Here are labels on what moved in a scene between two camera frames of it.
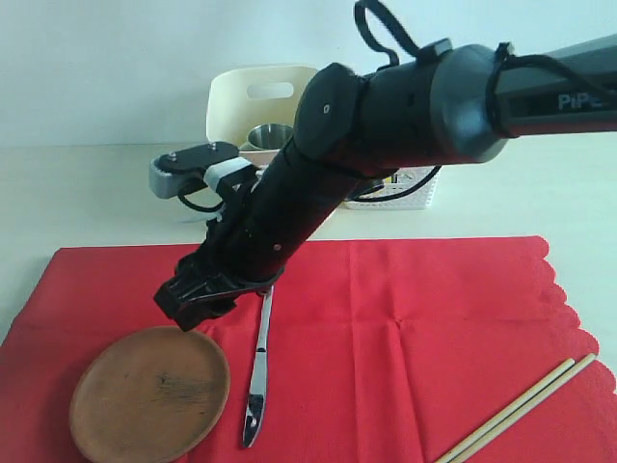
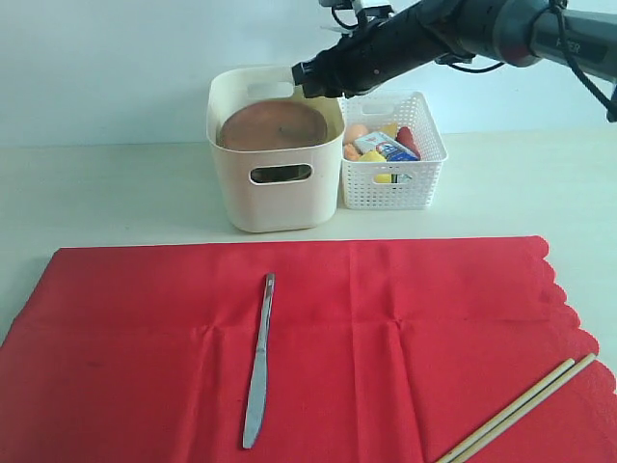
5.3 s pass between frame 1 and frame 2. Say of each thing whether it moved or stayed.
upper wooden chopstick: stayed
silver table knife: stayed
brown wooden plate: moved
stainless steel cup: moved
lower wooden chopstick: stayed
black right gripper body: moved
